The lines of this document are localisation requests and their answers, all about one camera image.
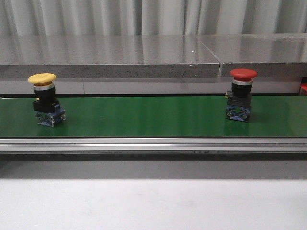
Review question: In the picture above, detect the aluminium conveyor frame rail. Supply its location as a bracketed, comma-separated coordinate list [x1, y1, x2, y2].
[0, 137, 307, 152]

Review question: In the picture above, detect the grey granite slab right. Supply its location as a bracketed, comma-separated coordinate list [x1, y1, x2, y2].
[197, 34, 307, 81]

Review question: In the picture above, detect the grey granite slab left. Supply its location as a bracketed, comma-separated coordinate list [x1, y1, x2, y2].
[0, 35, 219, 79]

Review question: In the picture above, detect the grey granite slab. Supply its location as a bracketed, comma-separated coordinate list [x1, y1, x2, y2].
[197, 34, 307, 81]
[0, 35, 219, 79]

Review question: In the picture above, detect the grey pleated curtain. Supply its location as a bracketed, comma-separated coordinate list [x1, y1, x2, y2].
[0, 0, 307, 36]

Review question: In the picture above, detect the green conveyor belt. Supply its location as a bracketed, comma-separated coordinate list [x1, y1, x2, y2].
[0, 96, 307, 138]

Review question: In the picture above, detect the red plastic tray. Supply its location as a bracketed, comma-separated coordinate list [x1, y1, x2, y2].
[299, 83, 307, 96]

